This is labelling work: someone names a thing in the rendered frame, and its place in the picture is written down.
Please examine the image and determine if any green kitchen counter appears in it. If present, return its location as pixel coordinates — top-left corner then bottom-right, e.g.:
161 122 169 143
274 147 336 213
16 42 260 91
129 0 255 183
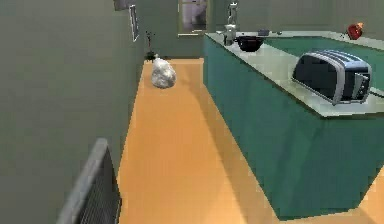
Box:
202 30 384 221

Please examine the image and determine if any white garbage bag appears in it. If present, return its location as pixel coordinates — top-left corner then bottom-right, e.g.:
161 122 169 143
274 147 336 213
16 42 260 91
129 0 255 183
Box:
151 57 178 90

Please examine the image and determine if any dark house plant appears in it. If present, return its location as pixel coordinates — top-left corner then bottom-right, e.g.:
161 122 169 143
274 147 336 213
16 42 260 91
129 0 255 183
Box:
144 30 158 62

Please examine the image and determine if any black bowl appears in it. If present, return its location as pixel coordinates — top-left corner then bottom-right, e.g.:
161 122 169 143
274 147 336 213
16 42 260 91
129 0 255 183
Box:
235 35 266 53

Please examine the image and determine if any window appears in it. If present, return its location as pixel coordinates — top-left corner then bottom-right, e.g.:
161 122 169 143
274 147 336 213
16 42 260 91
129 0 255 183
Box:
177 0 212 36

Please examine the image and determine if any silver tall bottle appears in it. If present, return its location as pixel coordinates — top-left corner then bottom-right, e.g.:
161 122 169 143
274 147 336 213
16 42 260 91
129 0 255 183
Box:
227 1 239 26

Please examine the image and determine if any black and silver toaster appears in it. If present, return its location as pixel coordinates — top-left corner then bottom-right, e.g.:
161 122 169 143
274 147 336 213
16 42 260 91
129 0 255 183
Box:
291 49 373 106

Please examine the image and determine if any red apple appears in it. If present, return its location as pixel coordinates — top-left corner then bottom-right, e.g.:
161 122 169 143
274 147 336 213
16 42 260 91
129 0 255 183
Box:
346 22 365 41

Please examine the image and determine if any framed wall picture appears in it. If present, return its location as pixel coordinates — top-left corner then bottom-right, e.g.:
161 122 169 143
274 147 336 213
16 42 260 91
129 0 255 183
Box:
128 4 140 43

